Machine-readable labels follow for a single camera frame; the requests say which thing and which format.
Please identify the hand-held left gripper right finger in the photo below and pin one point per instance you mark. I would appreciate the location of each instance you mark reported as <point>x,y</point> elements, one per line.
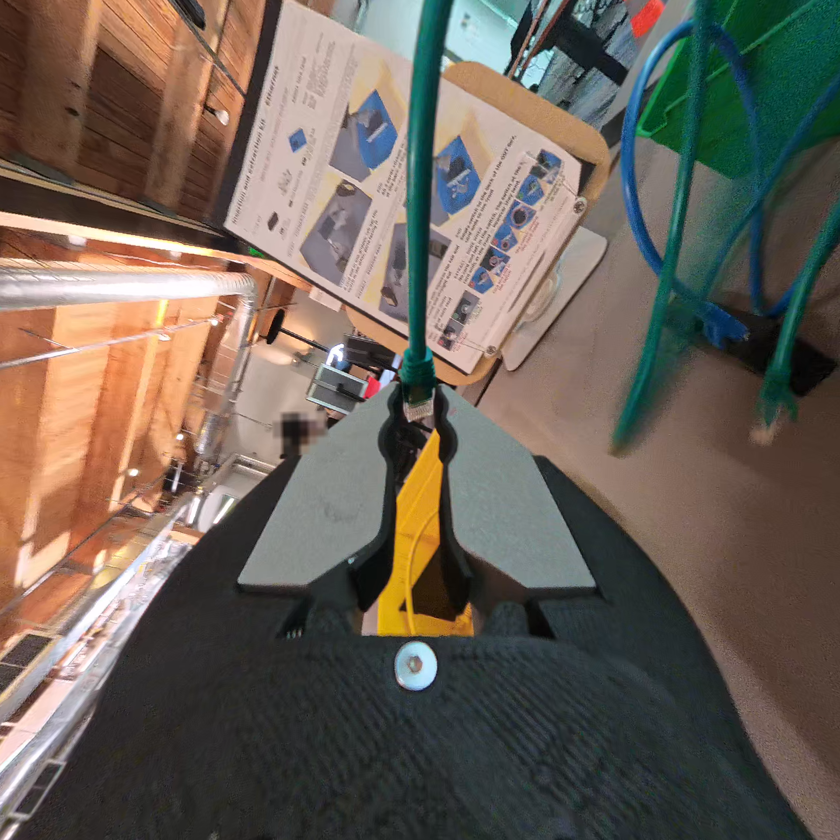
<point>518,518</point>

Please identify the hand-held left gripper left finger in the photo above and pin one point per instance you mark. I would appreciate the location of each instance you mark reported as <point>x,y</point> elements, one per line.
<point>328,512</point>

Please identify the yellow plastic bin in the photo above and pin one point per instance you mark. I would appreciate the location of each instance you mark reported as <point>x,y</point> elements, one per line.
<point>420,499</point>

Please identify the black network switch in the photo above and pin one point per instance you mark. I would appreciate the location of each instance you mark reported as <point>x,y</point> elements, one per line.
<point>817,371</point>

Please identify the silver framed light panel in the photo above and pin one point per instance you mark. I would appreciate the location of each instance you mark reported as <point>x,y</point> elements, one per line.
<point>334,387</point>

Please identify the black light panel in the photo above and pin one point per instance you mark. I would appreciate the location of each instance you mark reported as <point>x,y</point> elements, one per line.
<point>367,351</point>

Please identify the black floor lamp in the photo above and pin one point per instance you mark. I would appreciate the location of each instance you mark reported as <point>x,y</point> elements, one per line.
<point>275,325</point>

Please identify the white stand base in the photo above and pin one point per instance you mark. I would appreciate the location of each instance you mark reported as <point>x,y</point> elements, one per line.
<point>577,262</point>

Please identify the printed instruction poster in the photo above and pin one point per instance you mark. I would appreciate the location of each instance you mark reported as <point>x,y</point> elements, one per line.
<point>315,164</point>

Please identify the track spotlight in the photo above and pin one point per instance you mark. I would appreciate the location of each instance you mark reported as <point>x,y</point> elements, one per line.
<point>220,117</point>

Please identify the green plastic bin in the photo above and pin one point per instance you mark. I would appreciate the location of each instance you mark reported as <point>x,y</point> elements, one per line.
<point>774,98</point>

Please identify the orange traffic cone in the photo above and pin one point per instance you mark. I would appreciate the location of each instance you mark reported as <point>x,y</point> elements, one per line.
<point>646,16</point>

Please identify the silver air duct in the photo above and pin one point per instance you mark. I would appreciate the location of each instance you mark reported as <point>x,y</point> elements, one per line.
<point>131,289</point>

